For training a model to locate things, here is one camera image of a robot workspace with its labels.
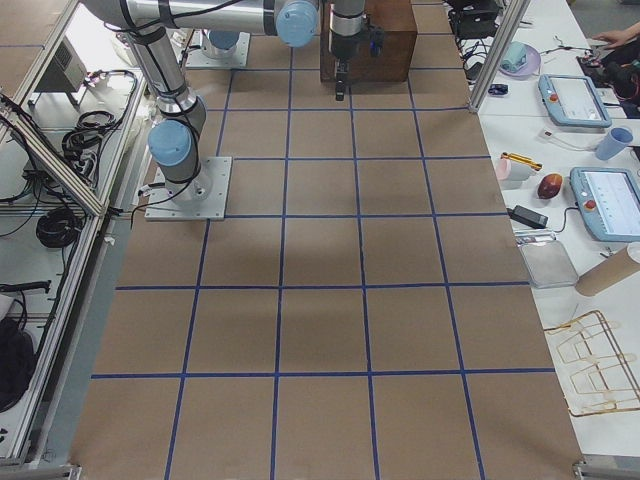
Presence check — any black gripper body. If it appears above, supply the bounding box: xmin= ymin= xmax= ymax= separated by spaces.
xmin=329 ymin=30 xmax=360 ymax=64

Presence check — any dark wooden drawer cabinet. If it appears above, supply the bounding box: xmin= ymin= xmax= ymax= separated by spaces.
xmin=347 ymin=0 xmax=417 ymax=83

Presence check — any small black blue device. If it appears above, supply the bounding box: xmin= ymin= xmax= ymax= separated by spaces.
xmin=488 ymin=83 xmax=509 ymax=97

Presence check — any lavender bowl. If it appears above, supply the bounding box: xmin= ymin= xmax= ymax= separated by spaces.
xmin=499 ymin=41 xmax=541 ymax=78

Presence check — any pink cup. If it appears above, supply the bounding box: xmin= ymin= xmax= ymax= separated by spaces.
xmin=495 ymin=158 xmax=535 ymax=182

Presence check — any gold metal tool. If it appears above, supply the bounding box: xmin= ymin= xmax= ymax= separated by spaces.
xmin=501 ymin=152 xmax=542 ymax=171

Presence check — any black power brick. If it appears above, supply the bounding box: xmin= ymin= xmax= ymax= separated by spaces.
xmin=507 ymin=205 xmax=548 ymax=229

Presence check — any upper teach pendant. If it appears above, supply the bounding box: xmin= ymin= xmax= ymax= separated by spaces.
xmin=538 ymin=74 xmax=612 ymax=128

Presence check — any teach pendant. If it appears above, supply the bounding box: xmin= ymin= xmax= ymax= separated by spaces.
xmin=538 ymin=74 xmax=612 ymax=128
xmin=569 ymin=167 xmax=639 ymax=243

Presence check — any red mango fruit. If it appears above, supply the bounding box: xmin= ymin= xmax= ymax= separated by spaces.
xmin=537 ymin=173 xmax=563 ymax=200

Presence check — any clear plastic tray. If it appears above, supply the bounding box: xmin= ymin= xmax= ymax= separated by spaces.
xmin=514 ymin=230 xmax=578 ymax=289

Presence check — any light blue cup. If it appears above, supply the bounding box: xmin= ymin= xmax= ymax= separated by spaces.
xmin=595 ymin=127 xmax=633 ymax=161

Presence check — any lower teach pendant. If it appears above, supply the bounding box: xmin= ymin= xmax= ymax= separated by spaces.
xmin=569 ymin=167 xmax=639 ymax=243

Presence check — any cardboard tube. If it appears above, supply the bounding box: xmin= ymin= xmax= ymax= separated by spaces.
xmin=575 ymin=242 xmax=639 ymax=296

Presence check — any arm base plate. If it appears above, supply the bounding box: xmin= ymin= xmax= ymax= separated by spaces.
xmin=144 ymin=157 xmax=233 ymax=222
xmin=185 ymin=30 xmax=251 ymax=70

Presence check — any aluminium frame post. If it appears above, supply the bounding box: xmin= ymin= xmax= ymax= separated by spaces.
xmin=468 ymin=0 xmax=530 ymax=113

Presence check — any gold wire rack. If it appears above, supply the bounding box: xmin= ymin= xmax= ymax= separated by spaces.
xmin=544 ymin=310 xmax=639 ymax=418

